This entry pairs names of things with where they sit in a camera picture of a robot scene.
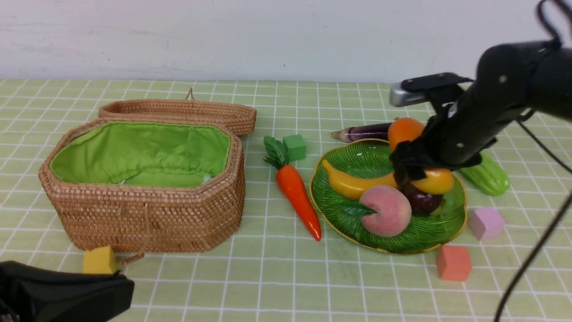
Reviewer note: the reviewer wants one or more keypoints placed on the woven wicker basket green lining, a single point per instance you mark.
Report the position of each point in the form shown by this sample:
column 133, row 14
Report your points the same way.
column 139, row 185

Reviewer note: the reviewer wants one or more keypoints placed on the pink-purple foam cube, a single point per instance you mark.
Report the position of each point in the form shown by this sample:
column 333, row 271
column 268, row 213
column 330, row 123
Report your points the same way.
column 486, row 223

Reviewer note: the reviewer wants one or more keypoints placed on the green foam cube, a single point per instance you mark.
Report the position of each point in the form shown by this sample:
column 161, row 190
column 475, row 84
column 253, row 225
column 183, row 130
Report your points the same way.
column 296, row 147

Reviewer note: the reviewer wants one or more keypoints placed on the orange toy mango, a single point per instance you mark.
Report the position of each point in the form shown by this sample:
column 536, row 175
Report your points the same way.
column 435, row 181

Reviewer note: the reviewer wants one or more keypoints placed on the woven wicker basket lid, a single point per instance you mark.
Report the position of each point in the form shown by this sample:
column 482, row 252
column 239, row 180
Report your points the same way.
column 239, row 119

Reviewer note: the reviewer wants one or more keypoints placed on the green leaf-shaped glass plate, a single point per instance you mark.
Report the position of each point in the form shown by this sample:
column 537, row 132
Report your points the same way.
column 369, row 158

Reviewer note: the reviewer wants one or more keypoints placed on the green toy bitter gourd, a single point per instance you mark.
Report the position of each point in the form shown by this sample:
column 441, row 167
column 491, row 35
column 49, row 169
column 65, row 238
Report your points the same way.
column 488, row 176

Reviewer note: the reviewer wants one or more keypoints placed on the purple toy eggplant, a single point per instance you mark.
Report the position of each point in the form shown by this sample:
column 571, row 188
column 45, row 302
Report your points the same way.
column 373, row 131

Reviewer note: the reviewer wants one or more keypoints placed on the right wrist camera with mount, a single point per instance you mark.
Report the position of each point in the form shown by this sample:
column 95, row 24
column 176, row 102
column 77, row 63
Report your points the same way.
column 437, row 89

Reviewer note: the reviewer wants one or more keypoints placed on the yellow foam cube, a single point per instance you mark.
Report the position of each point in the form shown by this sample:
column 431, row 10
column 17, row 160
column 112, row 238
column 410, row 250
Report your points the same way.
column 100, row 260

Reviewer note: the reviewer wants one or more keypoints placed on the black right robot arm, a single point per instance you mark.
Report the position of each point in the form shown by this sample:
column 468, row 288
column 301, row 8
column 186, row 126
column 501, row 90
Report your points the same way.
column 513, row 81

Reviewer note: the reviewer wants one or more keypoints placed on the dark purple toy mangosteen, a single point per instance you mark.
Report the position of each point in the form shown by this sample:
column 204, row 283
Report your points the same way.
column 422, row 202

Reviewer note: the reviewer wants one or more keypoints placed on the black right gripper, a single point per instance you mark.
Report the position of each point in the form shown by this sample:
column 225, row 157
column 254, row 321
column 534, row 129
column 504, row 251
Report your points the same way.
column 453, row 143

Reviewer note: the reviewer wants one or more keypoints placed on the yellow toy banana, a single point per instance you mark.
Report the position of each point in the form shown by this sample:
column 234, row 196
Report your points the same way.
column 352, row 187

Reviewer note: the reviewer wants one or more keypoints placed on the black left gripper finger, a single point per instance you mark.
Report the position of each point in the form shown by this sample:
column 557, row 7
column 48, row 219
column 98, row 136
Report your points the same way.
column 32, row 294

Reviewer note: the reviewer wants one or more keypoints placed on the orange toy carrot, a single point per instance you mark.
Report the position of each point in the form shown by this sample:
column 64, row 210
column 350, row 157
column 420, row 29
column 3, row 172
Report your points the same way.
column 291, row 184

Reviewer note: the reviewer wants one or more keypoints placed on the pink toy peach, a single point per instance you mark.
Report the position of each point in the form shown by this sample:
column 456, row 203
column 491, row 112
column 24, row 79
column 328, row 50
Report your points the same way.
column 382, row 210

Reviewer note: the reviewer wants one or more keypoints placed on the salmon red foam cube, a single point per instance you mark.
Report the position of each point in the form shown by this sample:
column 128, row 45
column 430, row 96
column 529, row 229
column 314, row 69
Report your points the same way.
column 453, row 263

